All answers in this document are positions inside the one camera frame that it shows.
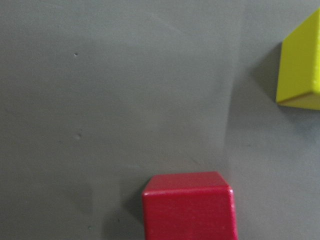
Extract yellow wooden block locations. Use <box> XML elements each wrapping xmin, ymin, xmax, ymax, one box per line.
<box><xmin>275</xmin><ymin>9</ymin><xmax>320</xmax><ymax>110</ymax></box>

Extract red wooden block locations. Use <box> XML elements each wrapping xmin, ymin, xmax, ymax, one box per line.
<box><xmin>141</xmin><ymin>171</ymin><xmax>239</xmax><ymax>240</ymax></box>

